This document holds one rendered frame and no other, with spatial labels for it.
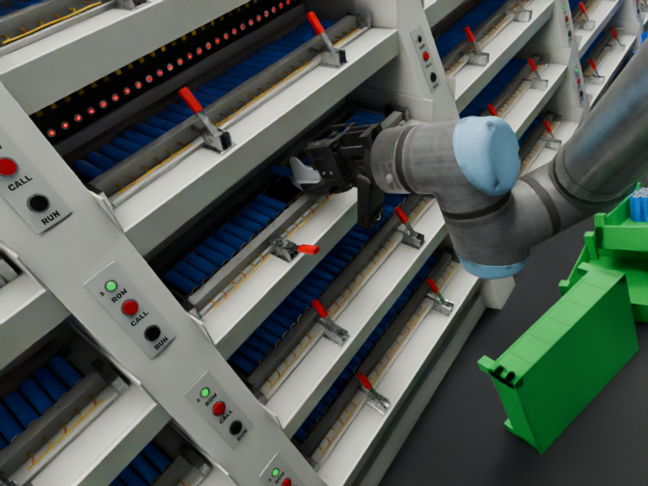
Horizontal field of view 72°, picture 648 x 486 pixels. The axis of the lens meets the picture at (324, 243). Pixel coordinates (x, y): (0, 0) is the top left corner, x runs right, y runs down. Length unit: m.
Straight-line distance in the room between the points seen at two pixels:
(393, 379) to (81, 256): 0.64
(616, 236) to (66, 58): 1.05
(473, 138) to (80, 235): 0.44
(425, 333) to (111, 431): 0.64
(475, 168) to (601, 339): 0.53
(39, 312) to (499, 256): 0.54
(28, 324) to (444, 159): 0.48
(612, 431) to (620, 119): 0.64
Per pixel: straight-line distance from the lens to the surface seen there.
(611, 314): 0.97
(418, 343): 1.00
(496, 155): 0.55
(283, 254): 0.69
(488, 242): 0.60
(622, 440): 0.99
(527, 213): 0.62
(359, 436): 0.91
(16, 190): 0.54
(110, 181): 0.63
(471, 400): 1.07
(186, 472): 0.76
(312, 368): 0.78
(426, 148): 0.56
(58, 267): 0.55
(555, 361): 0.88
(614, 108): 0.50
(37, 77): 0.57
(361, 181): 0.67
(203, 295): 0.66
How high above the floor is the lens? 0.84
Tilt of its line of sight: 27 degrees down
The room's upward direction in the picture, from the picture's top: 29 degrees counter-clockwise
